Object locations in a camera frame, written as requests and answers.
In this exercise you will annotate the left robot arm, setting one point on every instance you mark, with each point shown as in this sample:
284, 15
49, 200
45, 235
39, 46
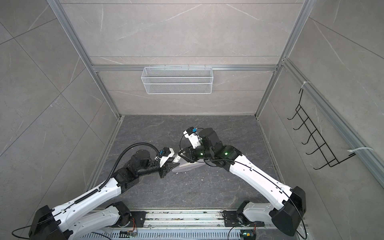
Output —
75, 219

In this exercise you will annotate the beige letter paper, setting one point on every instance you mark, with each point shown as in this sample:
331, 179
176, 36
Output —
194, 164

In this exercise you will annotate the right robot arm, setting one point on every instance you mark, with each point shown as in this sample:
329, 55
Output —
287, 206

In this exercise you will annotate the grey purple envelope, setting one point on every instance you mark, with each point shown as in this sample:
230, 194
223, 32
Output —
185, 168

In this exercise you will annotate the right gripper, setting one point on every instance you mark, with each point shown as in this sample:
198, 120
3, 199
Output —
190, 154

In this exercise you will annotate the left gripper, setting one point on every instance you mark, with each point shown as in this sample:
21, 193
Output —
166, 168

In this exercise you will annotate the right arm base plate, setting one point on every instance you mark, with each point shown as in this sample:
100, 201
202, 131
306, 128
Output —
230, 218

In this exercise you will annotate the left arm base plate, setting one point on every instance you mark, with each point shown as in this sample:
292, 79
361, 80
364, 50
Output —
138, 217

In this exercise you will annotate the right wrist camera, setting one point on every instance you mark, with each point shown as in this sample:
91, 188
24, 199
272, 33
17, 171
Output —
193, 137

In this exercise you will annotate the aluminium rail frame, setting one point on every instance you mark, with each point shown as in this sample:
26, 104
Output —
186, 220

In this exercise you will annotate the black wire hook rack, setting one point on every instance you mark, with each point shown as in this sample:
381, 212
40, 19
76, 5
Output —
316, 137

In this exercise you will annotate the white vented cable duct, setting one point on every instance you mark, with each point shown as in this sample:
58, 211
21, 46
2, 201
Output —
167, 235

